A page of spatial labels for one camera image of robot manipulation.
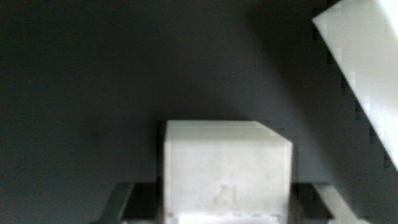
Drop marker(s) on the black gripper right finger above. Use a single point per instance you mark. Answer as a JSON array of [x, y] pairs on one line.
[[318, 205]]

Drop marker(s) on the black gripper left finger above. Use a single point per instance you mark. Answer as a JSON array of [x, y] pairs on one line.
[[129, 207]]

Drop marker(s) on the white leg with tag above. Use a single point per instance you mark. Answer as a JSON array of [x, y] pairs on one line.
[[225, 173]]

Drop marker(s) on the white U-shaped fence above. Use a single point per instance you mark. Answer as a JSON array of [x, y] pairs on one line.
[[357, 26]]

